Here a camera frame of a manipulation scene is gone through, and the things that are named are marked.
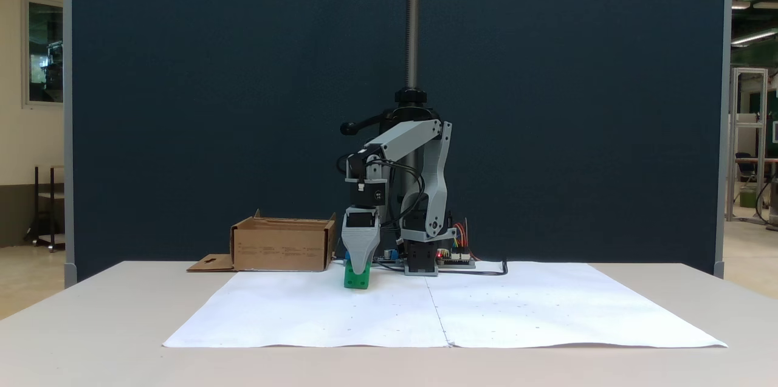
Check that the black tripod head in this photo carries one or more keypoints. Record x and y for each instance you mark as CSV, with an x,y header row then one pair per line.
x,y
413,104

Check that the aluminium profile frame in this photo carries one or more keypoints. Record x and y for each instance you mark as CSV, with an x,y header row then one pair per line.
x,y
749,132

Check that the black shelf cart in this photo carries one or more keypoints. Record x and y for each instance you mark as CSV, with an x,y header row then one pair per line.
x,y
45,211

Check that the brown cardboard box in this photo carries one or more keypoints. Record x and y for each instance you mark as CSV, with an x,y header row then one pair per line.
x,y
279,247

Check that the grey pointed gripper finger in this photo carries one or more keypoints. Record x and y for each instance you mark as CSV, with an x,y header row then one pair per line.
x,y
361,244

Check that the white paper sheet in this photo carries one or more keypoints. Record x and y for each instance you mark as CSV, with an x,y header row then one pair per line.
x,y
547,308
316,308

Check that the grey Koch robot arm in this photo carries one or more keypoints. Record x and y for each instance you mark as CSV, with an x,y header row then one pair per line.
x,y
434,180

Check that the green dice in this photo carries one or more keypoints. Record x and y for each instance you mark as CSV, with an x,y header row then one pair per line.
x,y
357,280

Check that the framed wall window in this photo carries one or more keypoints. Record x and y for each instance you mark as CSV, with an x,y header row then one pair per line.
x,y
44,50

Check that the blue circuit board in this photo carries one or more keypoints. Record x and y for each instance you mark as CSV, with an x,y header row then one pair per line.
x,y
389,256

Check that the dark blue partition panel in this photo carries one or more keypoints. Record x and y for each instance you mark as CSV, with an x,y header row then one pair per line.
x,y
213,101

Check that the metal tripod pole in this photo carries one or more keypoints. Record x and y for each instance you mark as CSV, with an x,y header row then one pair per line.
x,y
413,16

